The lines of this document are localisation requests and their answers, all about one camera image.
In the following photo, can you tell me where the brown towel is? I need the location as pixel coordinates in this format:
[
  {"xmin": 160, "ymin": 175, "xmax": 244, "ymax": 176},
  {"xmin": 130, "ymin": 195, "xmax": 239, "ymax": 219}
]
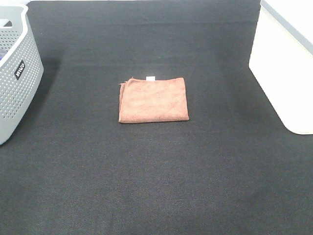
[{"xmin": 118, "ymin": 77, "xmax": 189, "ymax": 124}]

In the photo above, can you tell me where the white plastic storage box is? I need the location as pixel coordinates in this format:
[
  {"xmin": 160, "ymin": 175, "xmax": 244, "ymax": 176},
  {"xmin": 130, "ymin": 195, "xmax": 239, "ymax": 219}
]
[{"xmin": 249, "ymin": 0, "xmax": 313, "ymax": 135}]

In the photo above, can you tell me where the grey perforated laundry basket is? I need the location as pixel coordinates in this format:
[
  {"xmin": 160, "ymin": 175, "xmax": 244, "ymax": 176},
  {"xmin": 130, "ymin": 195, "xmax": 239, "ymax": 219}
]
[{"xmin": 0, "ymin": 4, "xmax": 44, "ymax": 143}]

